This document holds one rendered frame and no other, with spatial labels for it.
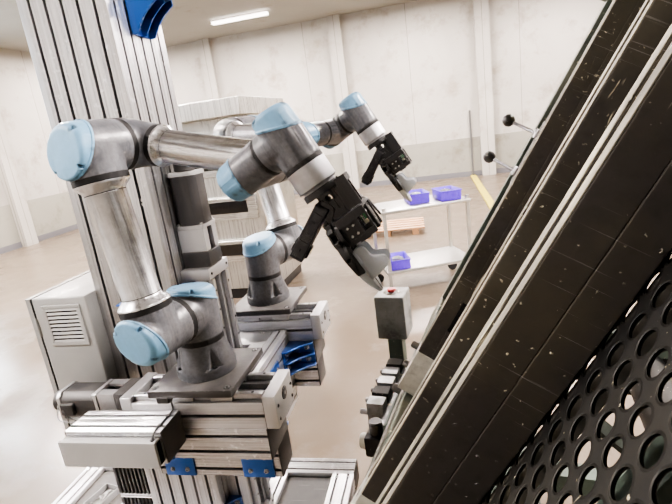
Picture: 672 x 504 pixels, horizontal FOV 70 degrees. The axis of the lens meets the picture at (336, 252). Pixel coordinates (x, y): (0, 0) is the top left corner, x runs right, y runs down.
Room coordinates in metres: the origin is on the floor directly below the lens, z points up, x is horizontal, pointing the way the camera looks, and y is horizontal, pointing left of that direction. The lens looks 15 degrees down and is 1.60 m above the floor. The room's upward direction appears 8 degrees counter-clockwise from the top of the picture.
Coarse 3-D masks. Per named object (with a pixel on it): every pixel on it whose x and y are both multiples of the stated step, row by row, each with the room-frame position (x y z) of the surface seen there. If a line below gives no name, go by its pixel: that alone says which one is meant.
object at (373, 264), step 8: (360, 248) 0.80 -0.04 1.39; (360, 256) 0.80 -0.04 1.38; (368, 256) 0.80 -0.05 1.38; (376, 256) 0.80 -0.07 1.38; (384, 256) 0.79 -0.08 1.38; (360, 264) 0.80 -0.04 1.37; (368, 264) 0.80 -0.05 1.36; (376, 264) 0.80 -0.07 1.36; (384, 264) 0.80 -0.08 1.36; (368, 272) 0.80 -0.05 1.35; (376, 272) 0.80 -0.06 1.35; (368, 280) 0.80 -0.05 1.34; (376, 280) 0.81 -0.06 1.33; (376, 288) 0.81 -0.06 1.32
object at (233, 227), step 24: (240, 96) 4.45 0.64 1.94; (192, 120) 4.53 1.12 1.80; (216, 120) 4.70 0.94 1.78; (216, 192) 4.74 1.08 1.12; (288, 192) 5.32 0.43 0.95; (216, 216) 4.72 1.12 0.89; (240, 216) 4.65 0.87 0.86; (264, 216) 4.61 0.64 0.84; (240, 240) 4.62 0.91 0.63; (240, 264) 4.71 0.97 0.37; (288, 264) 4.99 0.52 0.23; (240, 288) 4.76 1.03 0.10
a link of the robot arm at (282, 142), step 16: (272, 112) 0.82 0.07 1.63; (288, 112) 0.83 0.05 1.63; (256, 128) 0.83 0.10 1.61; (272, 128) 0.81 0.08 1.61; (288, 128) 0.81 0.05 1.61; (304, 128) 0.83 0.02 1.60; (256, 144) 0.84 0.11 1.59; (272, 144) 0.82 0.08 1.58; (288, 144) 0.81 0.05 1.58; (304, 144) 0.81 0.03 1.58; (272, 160) 0.83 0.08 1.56; (288, 160) 0.81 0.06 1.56; (304, 160) 0.81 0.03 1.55; (288, 176) 0.82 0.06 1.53
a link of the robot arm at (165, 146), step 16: (144, 128) 1.12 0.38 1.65; (160, 128) 1.12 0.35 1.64; (144, 144) 1.10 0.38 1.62; (160, 144) 1.09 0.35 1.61; (176, 144) 1.07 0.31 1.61; (192, 144) 1.06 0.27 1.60; (208, 144) 1.04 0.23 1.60; (224, 144) 1.03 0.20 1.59; (240, 144) 1.01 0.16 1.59; (144, 160) 1.11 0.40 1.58; (160, 160) 1.11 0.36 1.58; (176, 160) 1.08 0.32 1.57; (192, 160) 1.06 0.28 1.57; (208, 160) 1.04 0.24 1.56; (224, 160) 1.02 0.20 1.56
